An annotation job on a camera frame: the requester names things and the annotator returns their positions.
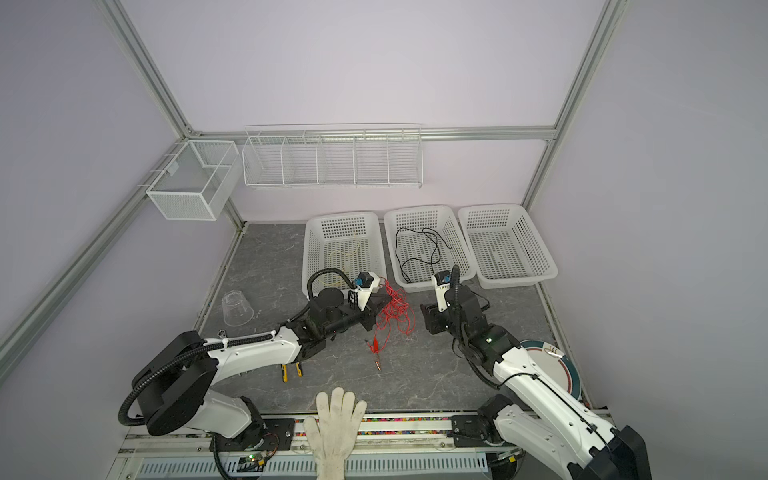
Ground right white plastic basket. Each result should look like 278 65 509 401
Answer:
459 204 558 290

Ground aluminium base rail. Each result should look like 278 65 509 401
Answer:
107 410 613 480

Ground white plastic basket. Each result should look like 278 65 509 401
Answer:
459 204 558 290
301 211 389 297
384 205 477 293

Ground white wire wall shelf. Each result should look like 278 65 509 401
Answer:
241 123 424 188

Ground white mesh wall box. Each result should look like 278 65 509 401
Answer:
147 140 243 221

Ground middle white plastic basket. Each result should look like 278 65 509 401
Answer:
384 205 477 293

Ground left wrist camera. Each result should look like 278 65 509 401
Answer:
348 272 381 311

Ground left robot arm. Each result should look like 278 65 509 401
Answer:
118 269 391 450

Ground plate with green red rim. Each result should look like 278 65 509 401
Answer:
521 340 582 401

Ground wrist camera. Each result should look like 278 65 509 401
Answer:
432 271 453 312
348 272 381 311

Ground white knitted glove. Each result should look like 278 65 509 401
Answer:
303 387 367 480

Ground clear plastic cup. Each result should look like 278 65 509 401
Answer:
222 290 255 327

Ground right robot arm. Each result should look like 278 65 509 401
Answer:
421 267 652 479

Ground yellow black pliers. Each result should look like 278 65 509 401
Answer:
280 362 304 383

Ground red cable with clip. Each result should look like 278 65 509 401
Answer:
363 279 418 371

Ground yellow cable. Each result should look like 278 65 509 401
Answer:
323 236 368 274

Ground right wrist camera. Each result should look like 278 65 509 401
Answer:
432 271 453 312

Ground left white plastic basket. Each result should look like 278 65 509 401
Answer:
301 211 389 297

